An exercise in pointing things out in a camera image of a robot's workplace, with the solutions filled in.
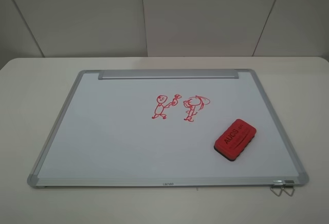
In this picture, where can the left metal hanging clip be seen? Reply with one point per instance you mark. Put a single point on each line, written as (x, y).
(277, 187)

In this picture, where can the metal hanging clip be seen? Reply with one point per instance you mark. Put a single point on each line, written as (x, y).
(277, 187)
(288, 187)

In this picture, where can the right metal hanging clip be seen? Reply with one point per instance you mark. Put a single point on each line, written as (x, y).
(288, 187)

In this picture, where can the grey aluminium marker tray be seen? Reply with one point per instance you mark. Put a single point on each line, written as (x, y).
(168, 74)

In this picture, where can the red whiteboard eraser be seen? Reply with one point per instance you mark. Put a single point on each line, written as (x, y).
(235, 139)

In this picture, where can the white framed whiteboard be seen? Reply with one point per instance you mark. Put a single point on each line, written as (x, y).
(161, 133)

